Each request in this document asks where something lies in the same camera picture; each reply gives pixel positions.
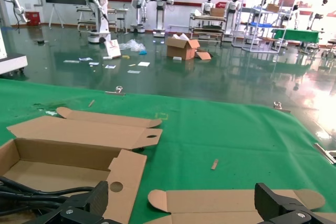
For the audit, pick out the humanoid robot arms spread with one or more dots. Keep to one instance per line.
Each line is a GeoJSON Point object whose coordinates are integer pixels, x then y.
{"type": "Point", "coordinates": [160, 9]}

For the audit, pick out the open brown cardboard box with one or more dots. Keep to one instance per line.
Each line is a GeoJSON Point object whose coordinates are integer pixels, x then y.
{"type": "Point", "coordinates": [65, 130]}
{"type": "Point", "coordinates": [210, 205]}

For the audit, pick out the small wooden stick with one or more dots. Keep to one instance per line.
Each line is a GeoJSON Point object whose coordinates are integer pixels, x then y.
{"type": "Point", "coordinates": [91, 103]}

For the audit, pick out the red white paper bag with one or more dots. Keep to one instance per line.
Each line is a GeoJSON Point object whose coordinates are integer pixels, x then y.
{"type": "Point", "coordinates": [113, 49]}

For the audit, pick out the white paper sheet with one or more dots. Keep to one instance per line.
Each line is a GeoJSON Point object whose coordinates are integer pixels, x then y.
{"type": "Point", "coordinates": [71, 61]}
{"type": "Point", "coordinates": [134, 72]}
{"type": "Point", "coordinates": [85, 59]}
{"type": "Point", "coordinates": [144, 64]}
{"type": "Point", "coordinates": [110, 66]}

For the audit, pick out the metal shelf cart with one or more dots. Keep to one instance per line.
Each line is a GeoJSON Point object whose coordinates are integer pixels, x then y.
{"type": "Point", "coordinates": [207, 30]}

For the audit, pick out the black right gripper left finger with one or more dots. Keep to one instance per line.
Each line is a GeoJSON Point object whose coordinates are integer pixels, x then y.
{"type": "Point", "coordinates": [86, 205]}

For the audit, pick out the small cardboard scrap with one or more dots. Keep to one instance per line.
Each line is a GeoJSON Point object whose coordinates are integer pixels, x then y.
{"type": "Point", "coordinates": [214, 164]}

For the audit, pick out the small cardboard box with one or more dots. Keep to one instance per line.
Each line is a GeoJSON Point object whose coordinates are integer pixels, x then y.
{"type": "Point", "coordinates": [272, 8]}

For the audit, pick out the clear plastic wrap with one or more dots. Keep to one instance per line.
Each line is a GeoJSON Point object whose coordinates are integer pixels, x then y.
{"type": "Point", "coordinates": [132, 45]}

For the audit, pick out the green covered table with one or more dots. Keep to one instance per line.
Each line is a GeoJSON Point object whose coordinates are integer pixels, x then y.
{"type": "Point", "coordinates": [298, 35]}

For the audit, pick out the white robot on round base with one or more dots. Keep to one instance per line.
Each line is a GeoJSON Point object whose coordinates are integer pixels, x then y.
{"type": "Point", "coordinates": [137, 14]}

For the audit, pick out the blue crumpled item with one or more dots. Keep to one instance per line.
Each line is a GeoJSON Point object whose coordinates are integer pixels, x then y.
{"type": "Point", "coordinates": [142, 52]}

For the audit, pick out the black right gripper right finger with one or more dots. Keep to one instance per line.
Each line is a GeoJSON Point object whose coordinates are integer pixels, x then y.
{"type": "Point", "coordinates": [275, 208]}

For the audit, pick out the red box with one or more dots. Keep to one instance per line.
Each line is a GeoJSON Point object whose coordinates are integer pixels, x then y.
{"type": "Point", "coordinates": [32, 19]}

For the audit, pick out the flat white box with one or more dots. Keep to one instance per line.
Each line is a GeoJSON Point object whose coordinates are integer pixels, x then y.
{"type": "Point", "coordinates": [177, 59]}

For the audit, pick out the white tube rack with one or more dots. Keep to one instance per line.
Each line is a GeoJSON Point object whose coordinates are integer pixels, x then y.
{"type": "Point", "coordinates": [253, 24]}

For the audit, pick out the black stool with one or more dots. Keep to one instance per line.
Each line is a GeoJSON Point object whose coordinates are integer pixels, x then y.
{"type": "Point", "coordinates": [120, 20]}

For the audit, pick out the closed cardboard box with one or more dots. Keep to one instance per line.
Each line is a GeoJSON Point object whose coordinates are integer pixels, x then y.
{"type": "Point", "coordinates": [217, 12]}

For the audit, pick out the large open cardboard carton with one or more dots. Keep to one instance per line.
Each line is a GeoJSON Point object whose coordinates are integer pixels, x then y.
{"type": "Point", "coordinates": [179, 48]}

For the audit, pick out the white machine base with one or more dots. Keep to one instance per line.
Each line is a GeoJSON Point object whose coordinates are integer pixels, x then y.
{"type": "Point", "coordinates": [11, 64]}

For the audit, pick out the white humanoid robot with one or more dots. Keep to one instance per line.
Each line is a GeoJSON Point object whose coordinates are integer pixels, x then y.
{"type": "Point", "coordinates": [208, 6]}
{"type": "Point", "coordinates": [318, 15]}
{"type": "Point", "coordinates": [232, 15]}
{"type": "Point", "coordinates": [295, 15]}

